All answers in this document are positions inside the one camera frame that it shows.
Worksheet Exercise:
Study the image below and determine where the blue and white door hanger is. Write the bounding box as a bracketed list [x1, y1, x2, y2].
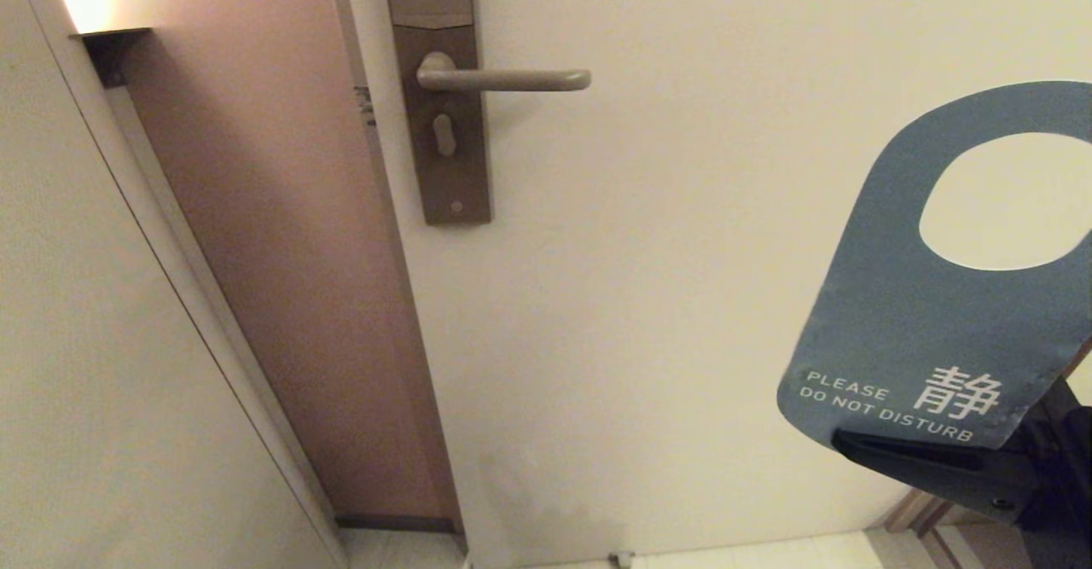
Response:
[776, 81, 1092, 452]

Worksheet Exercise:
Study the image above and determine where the white room door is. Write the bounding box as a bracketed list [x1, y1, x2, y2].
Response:
[328, 0, 1092, 569]

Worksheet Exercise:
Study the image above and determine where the brown door lock plate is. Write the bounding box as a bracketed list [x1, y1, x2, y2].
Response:
[380, 0, 493, 227]

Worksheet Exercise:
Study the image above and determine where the brown door frame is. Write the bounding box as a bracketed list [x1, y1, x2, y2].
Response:
[883, 339, 1092, 569]

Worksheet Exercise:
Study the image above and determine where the beige metal door handle lever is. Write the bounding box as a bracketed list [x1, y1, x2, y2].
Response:
[416, 51, 592, 93]

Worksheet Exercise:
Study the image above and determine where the black wall lamp bracket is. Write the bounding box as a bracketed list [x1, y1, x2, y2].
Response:
[71, 27, 153, 88]

